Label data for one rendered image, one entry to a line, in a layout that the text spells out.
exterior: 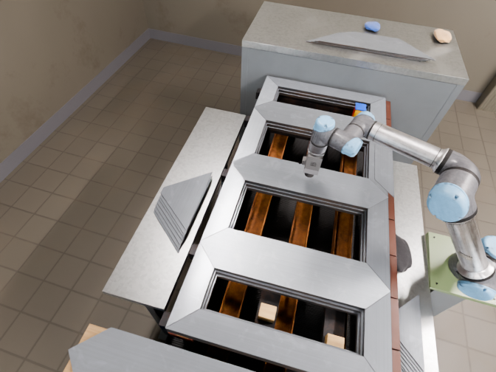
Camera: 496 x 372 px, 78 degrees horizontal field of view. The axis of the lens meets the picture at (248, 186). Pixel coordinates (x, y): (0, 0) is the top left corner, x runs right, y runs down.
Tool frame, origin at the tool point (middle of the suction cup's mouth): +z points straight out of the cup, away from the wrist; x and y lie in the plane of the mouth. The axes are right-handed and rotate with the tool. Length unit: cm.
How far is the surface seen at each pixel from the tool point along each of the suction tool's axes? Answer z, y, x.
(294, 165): 3.7, -6.8, -7.1
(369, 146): 3.8, -31.0, 28.6
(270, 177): 3.7, 3.8, -17.1
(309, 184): 3.7, 3.2, 1.3
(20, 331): 90, 84, -140
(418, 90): -3, -80, 55
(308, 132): 5.8, -34.9, -3.6
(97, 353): 5, 90, -56
